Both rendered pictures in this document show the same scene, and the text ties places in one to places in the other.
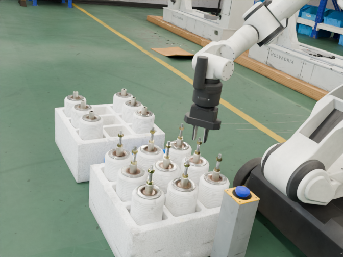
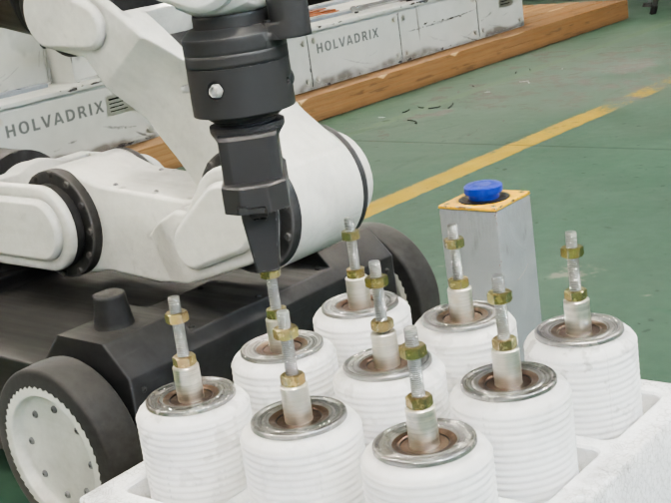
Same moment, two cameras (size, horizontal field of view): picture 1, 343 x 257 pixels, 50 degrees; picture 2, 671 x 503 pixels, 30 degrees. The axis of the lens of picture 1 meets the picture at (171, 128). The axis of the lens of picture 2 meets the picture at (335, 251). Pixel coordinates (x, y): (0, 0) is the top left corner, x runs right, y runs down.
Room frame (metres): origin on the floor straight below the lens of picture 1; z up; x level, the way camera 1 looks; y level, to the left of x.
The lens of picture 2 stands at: (1.40, 0.93, 0.63)
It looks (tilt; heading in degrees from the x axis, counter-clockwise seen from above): 16 degrees down; 252
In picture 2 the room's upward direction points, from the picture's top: 8 degrees counter-clockwise
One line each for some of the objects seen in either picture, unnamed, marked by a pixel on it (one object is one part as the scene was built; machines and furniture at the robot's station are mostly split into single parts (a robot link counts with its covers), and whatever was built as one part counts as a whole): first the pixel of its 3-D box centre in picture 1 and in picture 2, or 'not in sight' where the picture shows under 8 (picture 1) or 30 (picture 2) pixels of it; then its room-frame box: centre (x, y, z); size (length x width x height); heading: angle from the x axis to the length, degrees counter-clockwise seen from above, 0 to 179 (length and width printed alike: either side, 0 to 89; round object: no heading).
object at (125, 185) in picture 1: (130, 195); (519, 487); (1.00, 0.10, 0.16); 0.10 x 0.10 x 0.18
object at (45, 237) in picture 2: not in sight; (76, 208); (1.21, -0.74, 0.28); 0.21 x 0.20 x 0.13; 119
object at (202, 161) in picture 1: (195, 160); (282, 347); (1.13, -0.10, 0.25); 0.08 x 0.08 x 0.01
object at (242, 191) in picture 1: (242, 192); (483, 193); (0.86, -0.21, 0.32); 0.04 x 0.04 x 0.02
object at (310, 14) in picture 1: (319, 14); not in sight; (6.86, -2.31, 0.36); 0.50 x 0.38 x 0.21; 119
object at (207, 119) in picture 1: (204, 106); (245, 131); (1.13, -0.10, 0.45); 0.13 x 0.10 x 0.12; 72
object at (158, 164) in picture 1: (166, 165); (387, 363); (1.06, 0.00, 0.25); 0.08 x 0.08 x 0.01
